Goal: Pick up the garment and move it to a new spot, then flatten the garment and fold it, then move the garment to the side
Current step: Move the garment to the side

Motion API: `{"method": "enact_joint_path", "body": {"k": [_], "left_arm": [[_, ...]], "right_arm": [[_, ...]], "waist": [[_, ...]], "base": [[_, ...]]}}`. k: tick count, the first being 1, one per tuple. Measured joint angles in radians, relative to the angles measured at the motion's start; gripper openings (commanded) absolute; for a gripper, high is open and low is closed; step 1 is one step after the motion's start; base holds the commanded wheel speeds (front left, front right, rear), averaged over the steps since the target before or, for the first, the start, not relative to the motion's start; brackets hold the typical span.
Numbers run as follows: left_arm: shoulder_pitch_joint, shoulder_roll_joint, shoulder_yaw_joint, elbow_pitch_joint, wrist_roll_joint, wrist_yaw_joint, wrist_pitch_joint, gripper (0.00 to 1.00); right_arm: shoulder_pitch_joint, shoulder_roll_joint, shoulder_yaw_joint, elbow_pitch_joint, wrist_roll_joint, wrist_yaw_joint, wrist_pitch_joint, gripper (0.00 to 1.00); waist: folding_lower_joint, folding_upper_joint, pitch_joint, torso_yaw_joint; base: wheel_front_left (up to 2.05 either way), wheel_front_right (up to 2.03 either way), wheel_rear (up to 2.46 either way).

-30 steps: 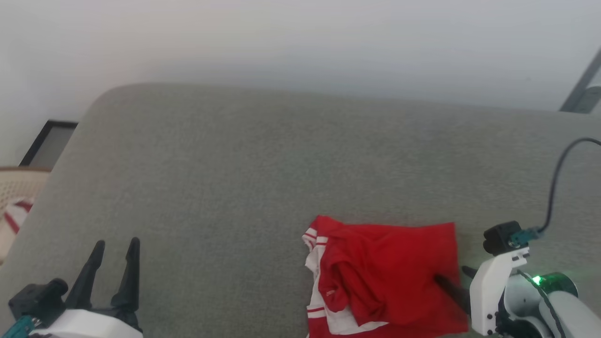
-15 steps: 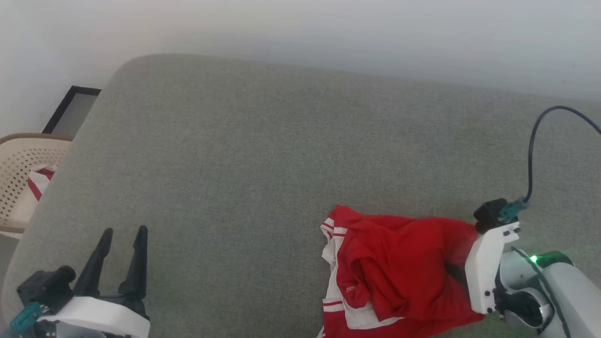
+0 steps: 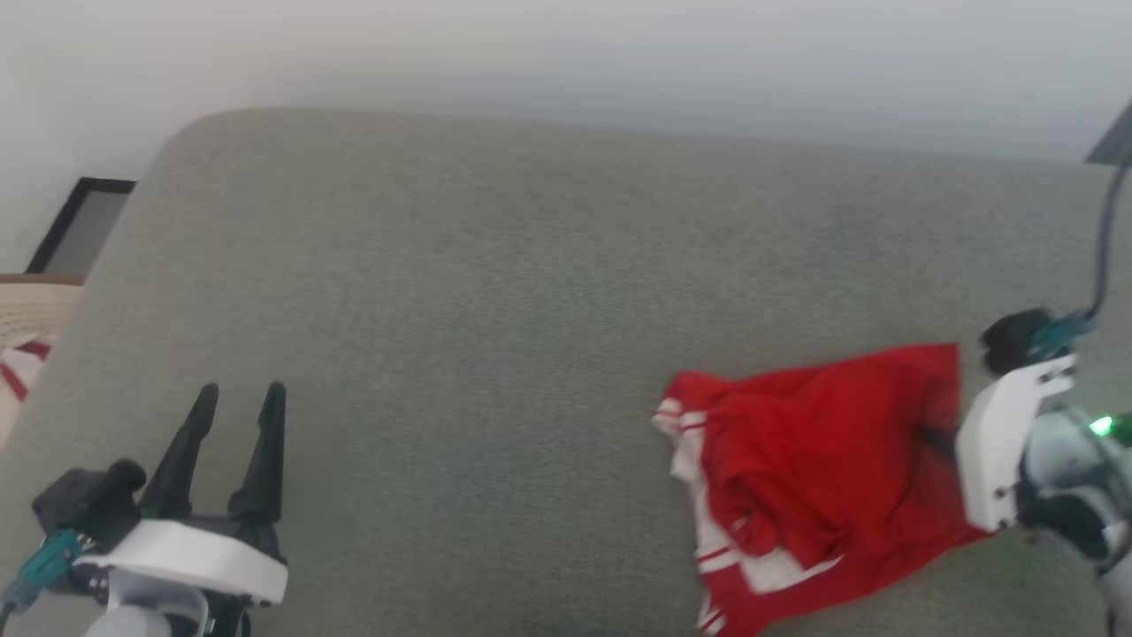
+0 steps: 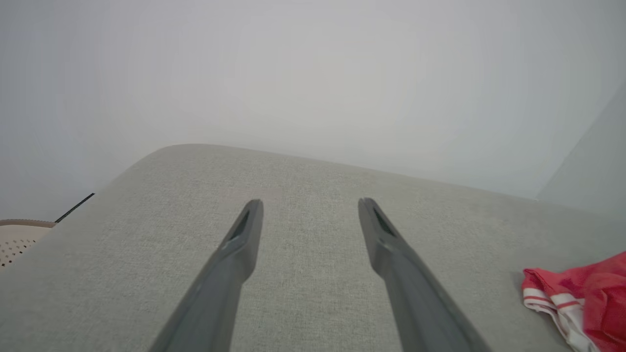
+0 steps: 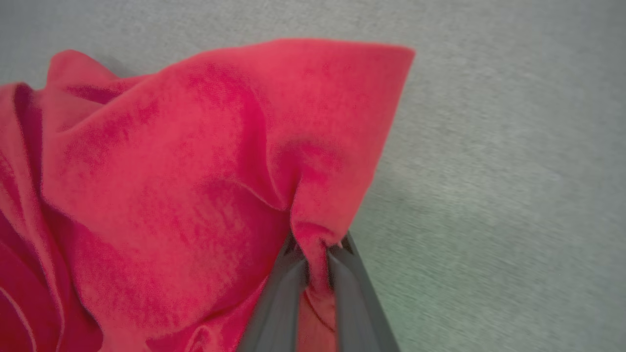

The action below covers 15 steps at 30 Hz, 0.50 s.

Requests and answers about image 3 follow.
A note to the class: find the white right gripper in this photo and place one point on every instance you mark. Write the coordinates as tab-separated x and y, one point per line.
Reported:
1004	442

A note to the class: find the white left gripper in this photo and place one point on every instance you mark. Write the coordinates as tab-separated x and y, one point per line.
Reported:
195	557

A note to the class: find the red white-trimmed sports shirt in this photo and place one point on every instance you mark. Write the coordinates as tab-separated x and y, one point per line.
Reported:
814	460

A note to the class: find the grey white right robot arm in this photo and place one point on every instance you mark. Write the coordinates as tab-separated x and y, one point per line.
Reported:
1079	495

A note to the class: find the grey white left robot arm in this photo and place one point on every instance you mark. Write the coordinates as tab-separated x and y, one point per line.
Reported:
150	610

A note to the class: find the red white striped cloth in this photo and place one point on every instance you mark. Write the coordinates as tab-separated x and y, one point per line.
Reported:
22	367

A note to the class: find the beige wicker laundry basket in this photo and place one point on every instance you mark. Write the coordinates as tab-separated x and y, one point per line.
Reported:
35	310

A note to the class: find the grey fabric sofa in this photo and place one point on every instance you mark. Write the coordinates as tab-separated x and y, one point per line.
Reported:
495	354

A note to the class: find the grey metal pole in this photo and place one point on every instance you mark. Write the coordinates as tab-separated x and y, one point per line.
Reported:
1114	141

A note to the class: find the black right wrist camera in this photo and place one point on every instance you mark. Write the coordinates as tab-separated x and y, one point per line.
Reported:
1013	341

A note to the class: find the teal right camera connector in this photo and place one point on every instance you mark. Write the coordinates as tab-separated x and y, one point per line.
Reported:
1061	332

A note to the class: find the teal camera connector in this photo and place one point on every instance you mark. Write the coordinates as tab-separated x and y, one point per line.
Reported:
1061	332
40	571

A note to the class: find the teal left camera connector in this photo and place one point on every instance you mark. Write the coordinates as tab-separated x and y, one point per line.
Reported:
40	571

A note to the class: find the black rectangular frame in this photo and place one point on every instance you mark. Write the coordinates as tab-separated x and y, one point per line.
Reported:
84	221

